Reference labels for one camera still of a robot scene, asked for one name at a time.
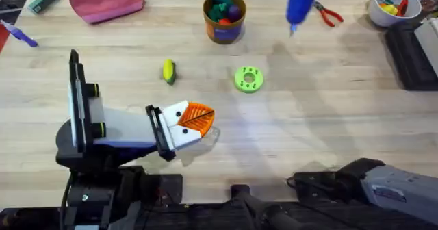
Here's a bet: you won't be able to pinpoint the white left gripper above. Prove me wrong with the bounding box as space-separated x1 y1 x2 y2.
84 82 216 162

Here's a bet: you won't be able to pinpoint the blue electric screwdriver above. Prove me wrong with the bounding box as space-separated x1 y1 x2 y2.
285 0 318 37

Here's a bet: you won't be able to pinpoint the yellow green corn toy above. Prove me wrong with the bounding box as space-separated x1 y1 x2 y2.
162 58 177 86

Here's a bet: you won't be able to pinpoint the green disc with holes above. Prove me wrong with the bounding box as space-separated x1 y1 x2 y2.
234 66 265 94

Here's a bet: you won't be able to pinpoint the black upright wrist plate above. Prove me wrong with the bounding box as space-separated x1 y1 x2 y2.
68 49 87 153

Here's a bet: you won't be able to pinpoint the brown tub with toys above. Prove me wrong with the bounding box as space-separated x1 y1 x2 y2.
202 0 247 46

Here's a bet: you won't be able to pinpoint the pink zip pouch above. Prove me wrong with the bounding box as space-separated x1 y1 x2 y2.
68 0 146 25

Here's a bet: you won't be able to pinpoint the purple pen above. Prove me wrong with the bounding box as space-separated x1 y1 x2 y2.
0 18 39 49

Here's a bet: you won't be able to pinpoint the green white tube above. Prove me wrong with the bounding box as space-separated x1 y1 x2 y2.
27 0 64 16

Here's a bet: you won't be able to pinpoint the red sheet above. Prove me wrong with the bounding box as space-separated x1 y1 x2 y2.
0 23 12 54

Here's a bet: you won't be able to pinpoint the white bowl with small items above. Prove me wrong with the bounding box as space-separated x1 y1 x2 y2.
367 0 423 29

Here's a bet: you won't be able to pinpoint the black flat box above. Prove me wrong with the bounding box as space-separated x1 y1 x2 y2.
384 16 438 92

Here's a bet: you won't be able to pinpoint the black rail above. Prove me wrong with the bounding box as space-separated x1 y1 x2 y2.
0 184 438 230

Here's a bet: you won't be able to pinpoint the black cable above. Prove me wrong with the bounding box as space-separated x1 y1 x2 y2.
59 170 75 226

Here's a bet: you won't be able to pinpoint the red handled pliers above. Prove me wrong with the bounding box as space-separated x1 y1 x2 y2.
312 0 344 29

